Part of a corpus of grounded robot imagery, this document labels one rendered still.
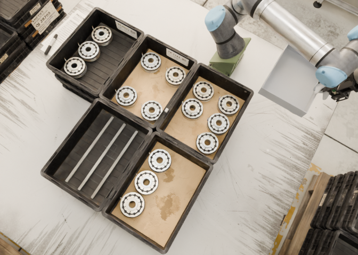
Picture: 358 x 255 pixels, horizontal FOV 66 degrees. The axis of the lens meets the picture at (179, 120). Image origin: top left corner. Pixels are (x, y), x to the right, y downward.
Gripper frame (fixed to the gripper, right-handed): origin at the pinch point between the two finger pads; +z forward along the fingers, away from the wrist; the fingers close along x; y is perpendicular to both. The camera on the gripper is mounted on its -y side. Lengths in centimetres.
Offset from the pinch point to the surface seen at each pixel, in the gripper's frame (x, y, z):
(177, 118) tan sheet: -38, 32, 37
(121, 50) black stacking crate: -80, 13, 50
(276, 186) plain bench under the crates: 21, 34, 33
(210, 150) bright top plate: -19, 39, 28
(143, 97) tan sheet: -57, 30, 43
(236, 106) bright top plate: -18.0, 13.2, 28.1
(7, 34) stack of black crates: -160, 21, 120
